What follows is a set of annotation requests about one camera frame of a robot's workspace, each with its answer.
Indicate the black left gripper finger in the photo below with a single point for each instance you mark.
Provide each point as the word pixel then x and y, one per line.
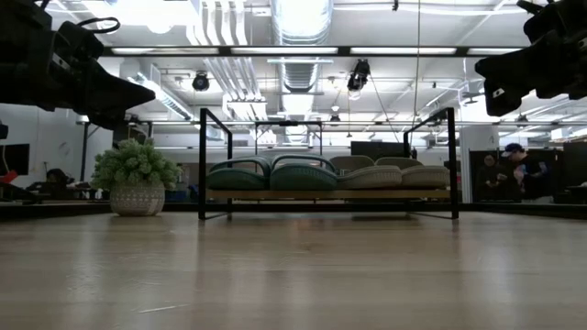
pixel 114 94
pixel 110 123

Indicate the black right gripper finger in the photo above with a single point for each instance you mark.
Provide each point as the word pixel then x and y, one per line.
pixel 504 69
pixel 500 103

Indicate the white rubber slide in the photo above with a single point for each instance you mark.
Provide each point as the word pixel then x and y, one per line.
pixel 371 178
pixel 426 176

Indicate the green rubber slide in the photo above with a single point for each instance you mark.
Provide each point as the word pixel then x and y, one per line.
pixel 236 179
pixel 302 179

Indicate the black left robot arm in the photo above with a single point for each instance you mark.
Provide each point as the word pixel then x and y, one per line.
pixel 23 18

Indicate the black metal wood shelf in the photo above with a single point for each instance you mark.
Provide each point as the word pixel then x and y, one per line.
pixel 330 194

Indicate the green plant in white pot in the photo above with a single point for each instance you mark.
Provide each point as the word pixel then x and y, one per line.
pixel 135 169

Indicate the person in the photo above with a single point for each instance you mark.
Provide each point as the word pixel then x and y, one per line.
pixel 490 179
pixel 57 178
pixel 527 174

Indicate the black monitor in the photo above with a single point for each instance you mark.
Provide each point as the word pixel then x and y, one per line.
pixel 14 158

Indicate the black round ceiling device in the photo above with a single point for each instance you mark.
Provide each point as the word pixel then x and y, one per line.
pixel 200 81

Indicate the black room partition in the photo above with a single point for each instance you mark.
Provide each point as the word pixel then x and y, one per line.
pixel 560 179

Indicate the red item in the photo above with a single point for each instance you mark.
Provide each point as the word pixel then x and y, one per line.
pixel 8 176

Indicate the black crossbar with light strips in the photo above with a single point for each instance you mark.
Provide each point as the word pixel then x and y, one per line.
pixel 224 51

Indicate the black background screen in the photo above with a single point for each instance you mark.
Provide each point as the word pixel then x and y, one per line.
pixel 380 149

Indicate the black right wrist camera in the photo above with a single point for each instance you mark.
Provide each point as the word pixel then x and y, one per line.
pixel 546 20

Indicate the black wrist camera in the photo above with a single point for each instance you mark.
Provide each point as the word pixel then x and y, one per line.
pixel 546 20
pixel 78 43

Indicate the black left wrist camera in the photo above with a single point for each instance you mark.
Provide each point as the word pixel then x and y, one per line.
pixel 78 43

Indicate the black metal rig frame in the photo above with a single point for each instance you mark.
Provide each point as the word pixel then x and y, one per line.
pixel 527 208

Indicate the black hanging rig camera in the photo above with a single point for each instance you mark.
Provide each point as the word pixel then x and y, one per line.
pixel 360 75

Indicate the silver ventilation duct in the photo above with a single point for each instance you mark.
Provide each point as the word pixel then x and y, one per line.
pixel 300 18

